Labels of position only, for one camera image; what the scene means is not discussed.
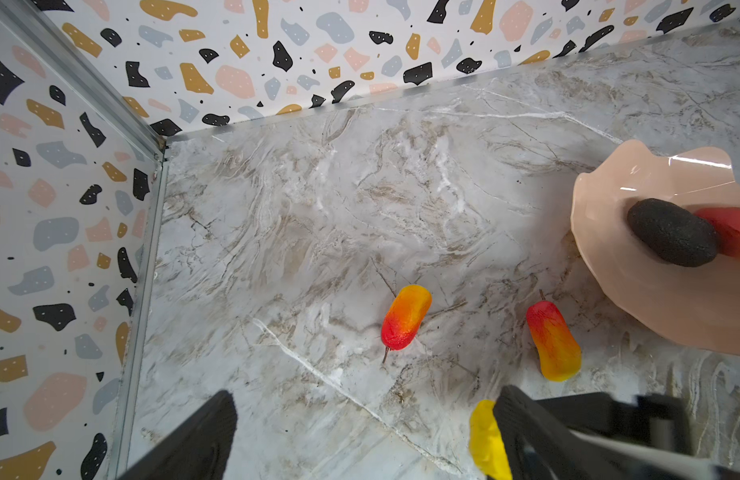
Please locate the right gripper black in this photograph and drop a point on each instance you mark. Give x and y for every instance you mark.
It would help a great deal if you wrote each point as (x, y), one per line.
(649, 438)

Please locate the dark fake avocado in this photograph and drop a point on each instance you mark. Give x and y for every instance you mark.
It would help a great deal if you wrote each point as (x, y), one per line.
(674, 234)

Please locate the yellow fake bell pepper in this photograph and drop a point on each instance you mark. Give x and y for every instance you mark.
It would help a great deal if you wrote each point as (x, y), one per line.
(486, 446)

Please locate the red orange fake mango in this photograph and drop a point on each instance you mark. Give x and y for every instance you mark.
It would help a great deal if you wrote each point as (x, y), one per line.
(404, 318)

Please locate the pink scalloped fruit bowl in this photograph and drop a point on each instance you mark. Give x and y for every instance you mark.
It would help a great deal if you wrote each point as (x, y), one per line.
(697, 307)

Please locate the red yellow fake mango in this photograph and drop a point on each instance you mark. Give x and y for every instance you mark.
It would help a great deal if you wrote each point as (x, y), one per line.
(559, 353)

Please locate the red fake strawberry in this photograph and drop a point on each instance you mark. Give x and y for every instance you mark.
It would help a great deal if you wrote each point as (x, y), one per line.
(726, 222)

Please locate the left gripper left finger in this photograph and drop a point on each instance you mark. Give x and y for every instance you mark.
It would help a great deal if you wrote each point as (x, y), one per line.
(198, 449)

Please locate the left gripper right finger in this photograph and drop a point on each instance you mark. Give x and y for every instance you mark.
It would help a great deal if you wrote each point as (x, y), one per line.
(538, 446)

